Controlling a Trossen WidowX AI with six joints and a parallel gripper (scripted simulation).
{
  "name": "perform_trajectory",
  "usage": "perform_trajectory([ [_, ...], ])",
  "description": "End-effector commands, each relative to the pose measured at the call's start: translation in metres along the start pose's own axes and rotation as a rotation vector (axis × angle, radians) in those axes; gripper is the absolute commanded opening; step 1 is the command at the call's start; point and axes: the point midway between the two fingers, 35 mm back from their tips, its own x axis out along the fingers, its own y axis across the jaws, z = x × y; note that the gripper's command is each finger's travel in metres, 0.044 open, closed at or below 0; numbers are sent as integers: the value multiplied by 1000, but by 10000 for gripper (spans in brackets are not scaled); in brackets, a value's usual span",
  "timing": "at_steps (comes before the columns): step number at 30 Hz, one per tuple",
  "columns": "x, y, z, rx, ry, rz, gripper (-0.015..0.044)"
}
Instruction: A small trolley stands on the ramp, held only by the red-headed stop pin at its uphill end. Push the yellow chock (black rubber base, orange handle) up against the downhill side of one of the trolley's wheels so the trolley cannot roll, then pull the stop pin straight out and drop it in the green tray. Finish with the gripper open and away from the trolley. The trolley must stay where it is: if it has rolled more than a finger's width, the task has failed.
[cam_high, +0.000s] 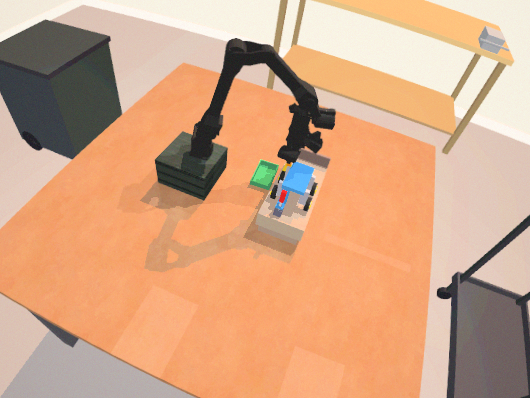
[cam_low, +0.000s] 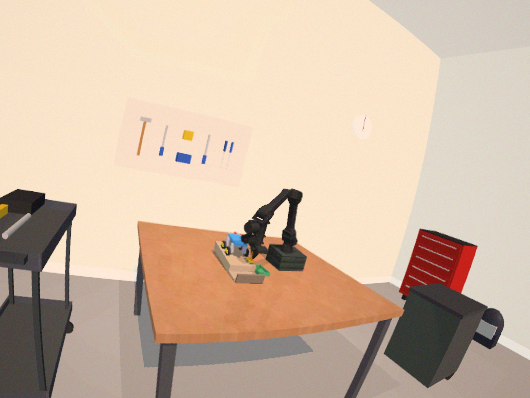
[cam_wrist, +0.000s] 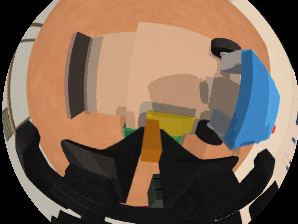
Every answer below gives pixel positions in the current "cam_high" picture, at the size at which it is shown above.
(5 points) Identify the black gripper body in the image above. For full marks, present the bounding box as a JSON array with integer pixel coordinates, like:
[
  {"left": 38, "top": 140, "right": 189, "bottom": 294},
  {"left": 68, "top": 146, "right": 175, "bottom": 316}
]
[{"left": 277, "top": 124, "right": 310, "bottom": 163}]

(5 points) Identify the red-headed metal pin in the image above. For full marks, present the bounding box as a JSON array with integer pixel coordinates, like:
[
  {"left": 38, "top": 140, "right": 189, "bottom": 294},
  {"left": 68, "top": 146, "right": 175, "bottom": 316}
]
[{"left": 279, "top": 190, "right": 287, "bottom": 207}]

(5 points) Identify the green tray floor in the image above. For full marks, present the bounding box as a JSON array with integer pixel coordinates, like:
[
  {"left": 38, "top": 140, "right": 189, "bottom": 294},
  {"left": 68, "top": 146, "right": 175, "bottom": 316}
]
[{"left": 253, "top": 163, "right": 276, "bottom": 185}]

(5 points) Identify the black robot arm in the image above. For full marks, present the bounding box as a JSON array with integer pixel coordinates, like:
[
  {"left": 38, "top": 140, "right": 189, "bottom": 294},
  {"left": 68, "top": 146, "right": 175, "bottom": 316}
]
[{"left": 189, "top": 38, "right": 336, "bottom": 160}]

